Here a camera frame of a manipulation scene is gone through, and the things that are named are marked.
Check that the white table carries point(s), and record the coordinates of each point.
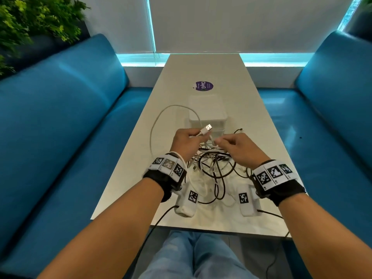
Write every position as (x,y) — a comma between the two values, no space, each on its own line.
(203,69)

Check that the round purple sticker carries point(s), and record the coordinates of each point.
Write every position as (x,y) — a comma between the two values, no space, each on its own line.
(203,86)

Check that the light blue jeans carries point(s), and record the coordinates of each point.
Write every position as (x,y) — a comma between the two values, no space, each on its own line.
(180,258)

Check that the person's right forearm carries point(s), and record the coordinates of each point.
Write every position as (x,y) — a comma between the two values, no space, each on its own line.
(325,238)

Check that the white mini drawer box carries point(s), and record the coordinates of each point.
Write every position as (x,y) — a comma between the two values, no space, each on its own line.
(207,110)

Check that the person's right hand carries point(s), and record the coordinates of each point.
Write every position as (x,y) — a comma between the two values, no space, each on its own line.
(244,152)

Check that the person's left forearm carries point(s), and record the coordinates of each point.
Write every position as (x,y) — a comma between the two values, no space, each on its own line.
(110,229)

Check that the person's left hand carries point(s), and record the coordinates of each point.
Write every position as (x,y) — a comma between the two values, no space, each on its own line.
(184,143)

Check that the green artificial plant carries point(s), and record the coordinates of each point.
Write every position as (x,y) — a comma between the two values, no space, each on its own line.
(366,3)
(29,20)

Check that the cyan wall light strips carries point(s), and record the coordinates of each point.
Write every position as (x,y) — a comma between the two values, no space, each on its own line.
(139,59)

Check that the black marker wristband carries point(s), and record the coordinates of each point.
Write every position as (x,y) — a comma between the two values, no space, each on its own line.
(167,165)
(273,174)

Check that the blue sofa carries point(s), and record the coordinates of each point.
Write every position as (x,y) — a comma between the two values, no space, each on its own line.
(58,113)
(334,113)

